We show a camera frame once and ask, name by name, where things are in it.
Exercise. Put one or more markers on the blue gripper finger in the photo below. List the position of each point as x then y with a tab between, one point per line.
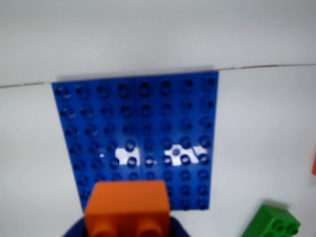
74	229

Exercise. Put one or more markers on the orange 2x2 block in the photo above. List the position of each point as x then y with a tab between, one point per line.
127	205

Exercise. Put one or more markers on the green 2x4 block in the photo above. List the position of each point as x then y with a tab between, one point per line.
271	222

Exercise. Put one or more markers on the orange 2x4 block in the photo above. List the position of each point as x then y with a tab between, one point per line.
314	165

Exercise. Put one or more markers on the blue 8x8 base plate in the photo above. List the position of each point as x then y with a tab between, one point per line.
138	123

